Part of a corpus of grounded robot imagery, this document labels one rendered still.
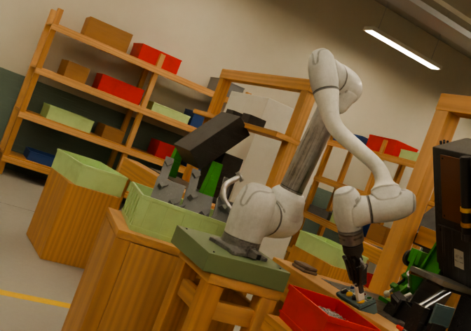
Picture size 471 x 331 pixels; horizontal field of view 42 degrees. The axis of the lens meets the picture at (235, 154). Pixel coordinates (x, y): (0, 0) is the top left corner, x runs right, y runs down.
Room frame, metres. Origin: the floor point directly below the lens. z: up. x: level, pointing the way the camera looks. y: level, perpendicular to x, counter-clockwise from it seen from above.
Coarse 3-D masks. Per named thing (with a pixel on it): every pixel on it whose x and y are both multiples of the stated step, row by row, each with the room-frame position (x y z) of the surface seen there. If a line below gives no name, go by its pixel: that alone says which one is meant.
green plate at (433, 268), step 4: (432, 248) 2.38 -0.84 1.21; (436, 248) 2.38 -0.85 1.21; (432, 252) 2.39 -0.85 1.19; (436, 252) 2.38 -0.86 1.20; (428, 256) 2.39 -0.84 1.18; (432, 256) 2.39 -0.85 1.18; (436, 256) 2.37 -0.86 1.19; (424, 260) 2.40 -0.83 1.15; (428, 260) 2.40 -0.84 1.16; (432, 260) 2.38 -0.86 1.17; (436, 260) 2.37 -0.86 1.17; (424, 264) 2.40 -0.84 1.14; (428, 264) 2.39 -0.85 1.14; (432, 264) 2.38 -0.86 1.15; (436, 264) 2.36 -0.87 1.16; (420, 268) 2.41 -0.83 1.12; (424, 268) 2.41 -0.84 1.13; (428, 268) 2.39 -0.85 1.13; (432, 268) 2.37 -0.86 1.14; (436, 268) 2.36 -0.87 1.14; (432, 272) 2.36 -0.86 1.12; (436, 272) 2.35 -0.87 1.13; (440, 272) 2.34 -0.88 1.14
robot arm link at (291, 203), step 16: (352, 80) 2.45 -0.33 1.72; (352, 96) 2.49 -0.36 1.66; (320, 128) 2.50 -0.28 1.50; (304, 144) 2.52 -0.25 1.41; (320, 144) 2.51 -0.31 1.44; (304, 160) 2.51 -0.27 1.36; (288, 176) 2.54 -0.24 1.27; (304, 176) 2.52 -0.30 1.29; (288, 192) 2.52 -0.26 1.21; (288, 208) 2.50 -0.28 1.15; (288, 224) 2.51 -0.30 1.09
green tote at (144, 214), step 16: (144, 192) 3.20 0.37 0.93; (128, 208) 2.99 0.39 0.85; (144, 208) 2.80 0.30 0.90; (160, 208) 2.82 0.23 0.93; (176, 208) 2.84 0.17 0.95; (128, 224) 2.85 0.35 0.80; (144, 224) 2.81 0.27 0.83; (160, 224) 2.83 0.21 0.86; (176, 224) 2.85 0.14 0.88; (192, 224) 2.87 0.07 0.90; (208, 224) 2.89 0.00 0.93; (224, 224) 2.91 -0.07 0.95
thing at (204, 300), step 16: (176, 272) 2.49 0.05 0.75; (192, 272) 2.47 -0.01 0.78; (176, 288) 2.45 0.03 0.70; (192, 288) 2.35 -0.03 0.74; (208, 288) 2.24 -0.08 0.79; (224, 288) 2.56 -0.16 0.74; (176, 304) 2.46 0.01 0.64; (192, 304) 2.28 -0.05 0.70; (208, 304) 2.25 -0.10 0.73; (224, 304) 2.29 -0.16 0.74; (240, 304) 2.48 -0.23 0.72; (256, 304) 2.36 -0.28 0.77; (272, 304) 2.36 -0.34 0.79; (160, 320) 2.47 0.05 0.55; (176, 320) 2.47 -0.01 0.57; (192, 320) 2.24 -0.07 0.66; (208, 320) 2.26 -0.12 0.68; (224, 320) 2.30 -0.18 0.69; (240, 320) 2.33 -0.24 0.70; (256, 320) 2.34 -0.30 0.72
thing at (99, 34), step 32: (64, 32) 7.76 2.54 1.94; (96, 32) 8.07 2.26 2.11; (32, 64) 8.10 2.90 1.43; (64, 64) 8.06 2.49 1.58; (160, 64) 8.45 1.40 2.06; (96, 96) 8.09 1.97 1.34; (128, 96) 8.37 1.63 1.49; (64, 128) 7.97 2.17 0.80; (96, 128) 8.59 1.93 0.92; (192, 128) 8.79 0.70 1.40; (0, 160) 7.75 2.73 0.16; (32, 160) 7.96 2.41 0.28; (160, 160) 8.66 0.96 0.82; (128, 192) 8.57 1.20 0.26
